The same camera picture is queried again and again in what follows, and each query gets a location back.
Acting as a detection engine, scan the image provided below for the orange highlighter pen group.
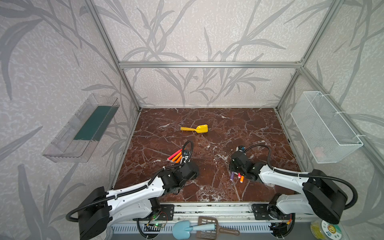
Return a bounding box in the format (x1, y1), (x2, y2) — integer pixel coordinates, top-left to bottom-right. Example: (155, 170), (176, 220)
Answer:
(172, 152), (182, 162)

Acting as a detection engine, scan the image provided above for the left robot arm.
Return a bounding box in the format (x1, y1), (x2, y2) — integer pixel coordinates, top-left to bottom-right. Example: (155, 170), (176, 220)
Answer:
(66, 162), (199, 240)

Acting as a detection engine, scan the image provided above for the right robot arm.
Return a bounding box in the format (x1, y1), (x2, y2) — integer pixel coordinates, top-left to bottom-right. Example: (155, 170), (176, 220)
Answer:
(229, 150), (358, 224)

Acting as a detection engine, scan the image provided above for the pink highlighter pen upper group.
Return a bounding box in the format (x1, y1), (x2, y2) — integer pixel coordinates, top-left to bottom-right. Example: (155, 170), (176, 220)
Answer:
(167, 149), (182, 161)

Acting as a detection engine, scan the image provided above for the light blue toy shovel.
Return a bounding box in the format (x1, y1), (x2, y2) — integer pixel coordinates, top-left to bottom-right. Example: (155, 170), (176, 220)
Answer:
(172, 221), (216, 240)

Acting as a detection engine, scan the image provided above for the yellow toy shovel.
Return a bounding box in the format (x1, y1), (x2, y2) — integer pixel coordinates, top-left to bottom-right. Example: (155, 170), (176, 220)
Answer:
(181, 125), (208, 134)

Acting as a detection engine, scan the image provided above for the brown toy spatula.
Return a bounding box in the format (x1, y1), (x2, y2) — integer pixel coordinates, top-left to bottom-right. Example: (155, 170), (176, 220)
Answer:
(196, 216), (240, 240)

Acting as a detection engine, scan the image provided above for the yellow green tape roll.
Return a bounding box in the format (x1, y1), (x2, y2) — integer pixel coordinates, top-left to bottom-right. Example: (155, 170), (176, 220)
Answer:
(310, 219), (345, 240)

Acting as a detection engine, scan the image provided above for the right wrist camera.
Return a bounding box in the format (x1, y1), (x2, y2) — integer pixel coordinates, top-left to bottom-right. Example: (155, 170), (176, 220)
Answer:
(236, 146), (246, 152)

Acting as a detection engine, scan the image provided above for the aluminium front rail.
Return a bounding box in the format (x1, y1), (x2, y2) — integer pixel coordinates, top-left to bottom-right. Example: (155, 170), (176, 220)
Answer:
(174, 203), (303, 220)

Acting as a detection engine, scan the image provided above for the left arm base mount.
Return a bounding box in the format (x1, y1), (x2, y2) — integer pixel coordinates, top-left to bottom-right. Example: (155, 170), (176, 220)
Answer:
(133, 198), (175, 221)

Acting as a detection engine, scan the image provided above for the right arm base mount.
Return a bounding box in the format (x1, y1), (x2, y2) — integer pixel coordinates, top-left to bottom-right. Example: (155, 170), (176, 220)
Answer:
(251, 194), (291, 221)

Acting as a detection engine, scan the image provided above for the white wire mesh basket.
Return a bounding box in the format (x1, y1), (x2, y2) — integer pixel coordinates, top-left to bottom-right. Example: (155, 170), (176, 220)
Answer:
(291, 91), (364, 164)

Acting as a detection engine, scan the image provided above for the clear plastic wall bin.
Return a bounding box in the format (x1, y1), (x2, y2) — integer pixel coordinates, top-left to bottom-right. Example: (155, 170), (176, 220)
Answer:
(42, 94), (120, 163)

